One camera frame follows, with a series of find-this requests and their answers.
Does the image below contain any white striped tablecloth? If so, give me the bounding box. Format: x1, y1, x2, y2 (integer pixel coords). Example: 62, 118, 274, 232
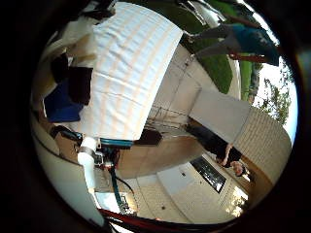
69, 1, 184, 142

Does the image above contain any person in black clothes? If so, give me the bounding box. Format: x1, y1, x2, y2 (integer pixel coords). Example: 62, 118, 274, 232
186, 124, 249, 178

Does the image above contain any teal table clamp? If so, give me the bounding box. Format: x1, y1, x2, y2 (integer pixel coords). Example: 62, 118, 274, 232
99, 138, 134, 150

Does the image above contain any teal cable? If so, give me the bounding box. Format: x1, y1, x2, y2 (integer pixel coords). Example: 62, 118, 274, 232
107, 165, 128, 212

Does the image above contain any red cable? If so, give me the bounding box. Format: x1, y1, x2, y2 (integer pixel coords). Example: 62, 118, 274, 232
96, 208, 241, 231

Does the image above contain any white cylindrical post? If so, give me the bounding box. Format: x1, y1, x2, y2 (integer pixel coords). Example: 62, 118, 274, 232
77, 136, 99, 192

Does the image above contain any person in teal shirt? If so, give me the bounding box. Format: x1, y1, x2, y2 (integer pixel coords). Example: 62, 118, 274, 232
186, 21, 281, 67

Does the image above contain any blue plastic container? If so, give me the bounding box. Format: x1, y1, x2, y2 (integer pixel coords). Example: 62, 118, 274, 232
43, 77, 86, 124

